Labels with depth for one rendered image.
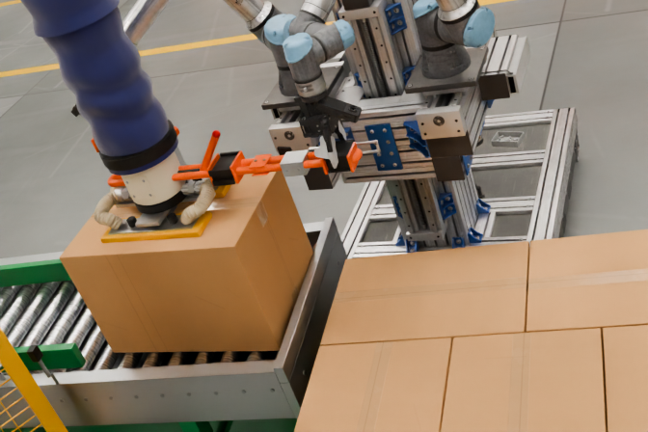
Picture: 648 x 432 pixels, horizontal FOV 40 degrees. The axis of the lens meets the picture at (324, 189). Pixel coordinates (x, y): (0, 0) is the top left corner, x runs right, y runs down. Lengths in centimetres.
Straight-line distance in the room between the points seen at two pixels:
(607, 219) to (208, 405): 181
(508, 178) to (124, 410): 177
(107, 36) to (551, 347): 142
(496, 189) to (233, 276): 146
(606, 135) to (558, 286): 173
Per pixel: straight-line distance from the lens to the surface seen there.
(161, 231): 263
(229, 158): 257
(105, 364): 299
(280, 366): 255
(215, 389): 269
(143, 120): 252
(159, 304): 274
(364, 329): 266
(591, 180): 398
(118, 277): 273
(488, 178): 374
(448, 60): 273
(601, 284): 262
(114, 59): 245
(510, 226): 345
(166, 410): 284
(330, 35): 230
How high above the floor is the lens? 226
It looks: 31 degrees down
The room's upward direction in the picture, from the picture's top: 20 degrees counter-clockwise
